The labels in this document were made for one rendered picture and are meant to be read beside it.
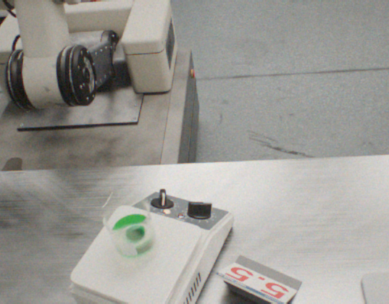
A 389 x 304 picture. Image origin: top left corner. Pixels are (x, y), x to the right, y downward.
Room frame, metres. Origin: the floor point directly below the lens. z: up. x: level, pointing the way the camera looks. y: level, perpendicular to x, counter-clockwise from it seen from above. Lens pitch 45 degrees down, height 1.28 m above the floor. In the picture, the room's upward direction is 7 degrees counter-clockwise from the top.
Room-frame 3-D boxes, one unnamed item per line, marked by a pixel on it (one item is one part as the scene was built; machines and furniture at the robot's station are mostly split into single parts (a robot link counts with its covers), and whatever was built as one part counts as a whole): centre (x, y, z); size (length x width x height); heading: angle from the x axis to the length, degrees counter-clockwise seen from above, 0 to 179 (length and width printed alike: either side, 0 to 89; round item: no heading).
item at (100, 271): (0.31, 0.10, 0.83); 0.12 x 0.12 x 0.01; 62
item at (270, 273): (0.30, -0.04, 0.77); 0.09 x 0.06 x 0.04; 54
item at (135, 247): (0.32, 0.10, 0.87); 0.06 x 0.05 x 0.08; 19
